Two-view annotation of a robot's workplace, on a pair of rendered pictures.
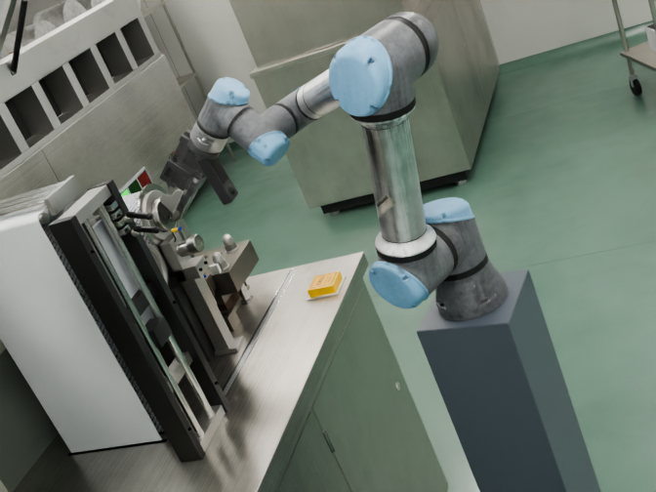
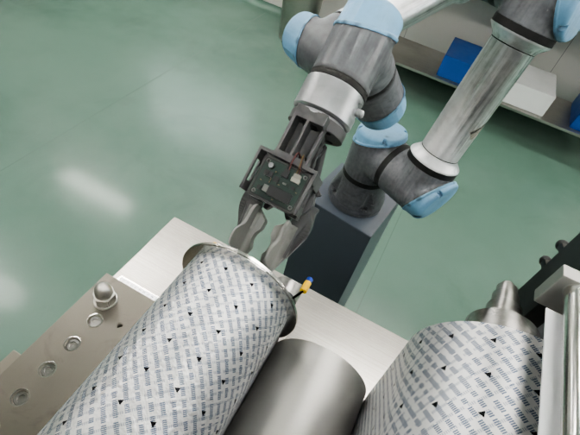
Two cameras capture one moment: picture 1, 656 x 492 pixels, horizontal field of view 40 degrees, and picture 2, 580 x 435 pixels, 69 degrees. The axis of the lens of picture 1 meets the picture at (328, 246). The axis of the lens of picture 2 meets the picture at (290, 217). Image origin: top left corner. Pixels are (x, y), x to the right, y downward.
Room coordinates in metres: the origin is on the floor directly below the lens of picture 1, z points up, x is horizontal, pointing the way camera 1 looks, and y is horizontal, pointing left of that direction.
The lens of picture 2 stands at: (1.92, 0.57, 1.66)
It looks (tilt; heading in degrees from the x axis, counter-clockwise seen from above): 47 degrees down; 261
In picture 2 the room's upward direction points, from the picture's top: 15 degrees clockwise
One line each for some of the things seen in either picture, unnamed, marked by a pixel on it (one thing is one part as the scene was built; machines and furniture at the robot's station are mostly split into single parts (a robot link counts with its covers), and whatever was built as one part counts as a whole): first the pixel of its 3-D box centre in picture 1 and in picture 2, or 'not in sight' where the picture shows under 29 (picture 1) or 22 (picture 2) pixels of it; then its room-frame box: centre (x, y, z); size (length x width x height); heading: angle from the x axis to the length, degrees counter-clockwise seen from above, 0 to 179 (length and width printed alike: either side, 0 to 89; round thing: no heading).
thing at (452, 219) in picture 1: (446, 233); (377, 150); (1.63, -0.23, 1.07); 0.13 x 0.12 x 0.14; 129
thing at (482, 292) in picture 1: (466, 279); (361, 183); (1.64, -0.24, 0.95); 0.15 x 0.15 x 0.10
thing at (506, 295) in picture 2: not in sight; (504, 305); (1.66, 0.35, 1.34); 0.06 x 0.03 x 0.03; 65
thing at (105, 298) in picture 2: (228, 242); (104, 293); (2.12, 0.23, 1.05); 0.04 x 0.04 x 0.04
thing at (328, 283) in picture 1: (325, 284); not in sight; (1.97, 0.04, 0.91); 0.07 x 0.07 x 0.02; 65
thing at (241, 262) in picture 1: (178, 280); (50, 412); (2.15, 0.39, 1.00); 0.40 x 0.16 x 0.06; 65
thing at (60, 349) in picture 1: (44, 343); not in sight; (1.68, 0.61, 1.17); 0.34 x 0.05 x 0.54; 65
